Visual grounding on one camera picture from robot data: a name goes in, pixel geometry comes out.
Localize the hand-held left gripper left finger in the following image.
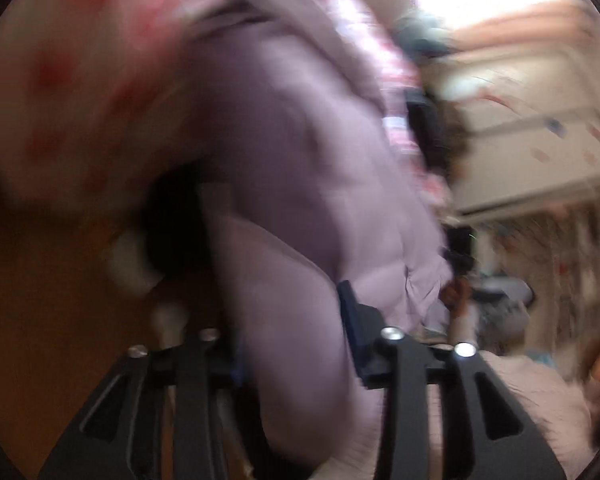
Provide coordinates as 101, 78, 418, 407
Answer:
37, 327, 248, 480

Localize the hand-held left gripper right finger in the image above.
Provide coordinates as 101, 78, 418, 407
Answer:
336, 280, 565, 480

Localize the purple two-tone jacket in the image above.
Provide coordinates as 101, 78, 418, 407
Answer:
177, 0, 455, 480

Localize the dark grey garment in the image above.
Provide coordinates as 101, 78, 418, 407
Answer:
405, 85, 468, 176

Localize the pink checked plastic bed cover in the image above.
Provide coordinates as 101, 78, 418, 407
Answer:
0, 0, 453, 226

